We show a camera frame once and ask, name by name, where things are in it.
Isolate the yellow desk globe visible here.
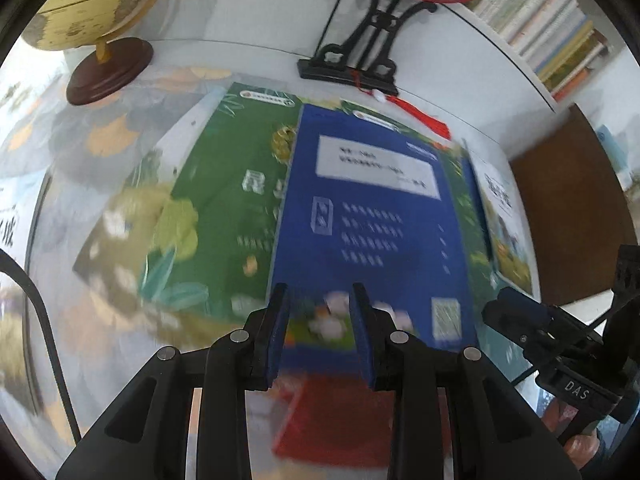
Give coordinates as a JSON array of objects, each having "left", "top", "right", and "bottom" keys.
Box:
[{"left": 22, "top": 0, "right": 176, "bottom": 107}]

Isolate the green caterpillar cover book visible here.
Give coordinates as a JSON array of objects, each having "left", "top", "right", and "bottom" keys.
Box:
[{"left": 142, "top": 81, "right": 303, "bottom": 326}]

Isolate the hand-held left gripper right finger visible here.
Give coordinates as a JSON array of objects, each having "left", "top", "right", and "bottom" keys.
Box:
[{"left": 349, "top": 282, "right": 568, "bottom": 480}]

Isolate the rabbit pond cover book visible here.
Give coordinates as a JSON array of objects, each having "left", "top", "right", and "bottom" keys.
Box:
[{"left": 467, "top": 152, "right": 537, "bottom": 297}]

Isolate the yellow-green leafy cover book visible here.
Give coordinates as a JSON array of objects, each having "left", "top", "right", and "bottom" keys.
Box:
[{"left": 72, "top": 180, "right": 421, "bottom": 356}]

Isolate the black ornate fan stand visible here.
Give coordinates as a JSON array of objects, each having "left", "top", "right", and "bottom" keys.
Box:
[{"left": 297, "top": 0, "right": 438, "bottom": 97}]

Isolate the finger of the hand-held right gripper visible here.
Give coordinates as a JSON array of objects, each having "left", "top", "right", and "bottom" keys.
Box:
[{"left": 481, "top": 287, "right": 551, "bottom": 358}]

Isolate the person's right hand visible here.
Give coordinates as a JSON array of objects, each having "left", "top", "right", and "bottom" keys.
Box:
[{"left": 542, "top": 400, "right": 608, "bottom": 468}]

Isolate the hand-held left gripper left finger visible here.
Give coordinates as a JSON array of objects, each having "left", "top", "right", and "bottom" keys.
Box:
[{"left": 55, "top": 282, "right": 291, "bottom": 480}]

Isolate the black cable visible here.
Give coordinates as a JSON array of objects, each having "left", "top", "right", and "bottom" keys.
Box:
[{"left": 0, "top": 249, "right": 82, "bottom": 443}]

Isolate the plain red cover book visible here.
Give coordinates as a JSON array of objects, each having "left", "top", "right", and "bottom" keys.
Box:
[{"left": 272, "top": 375, "right": 401, "bottom": 461}]

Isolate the blue back cover book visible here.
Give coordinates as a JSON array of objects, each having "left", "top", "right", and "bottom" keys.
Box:
[{"left": 270, "top": 104, "right": 482, "bottom": 376}]

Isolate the red tassel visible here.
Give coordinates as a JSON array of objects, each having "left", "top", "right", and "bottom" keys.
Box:
[{"left": 352, "top": 70, "right": 451, "bottom": 141}]

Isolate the row of colourful shelf books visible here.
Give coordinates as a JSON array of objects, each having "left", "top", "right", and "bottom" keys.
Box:
[{"left": 470, "top": 0, "right": 612, "bottom": 103}]

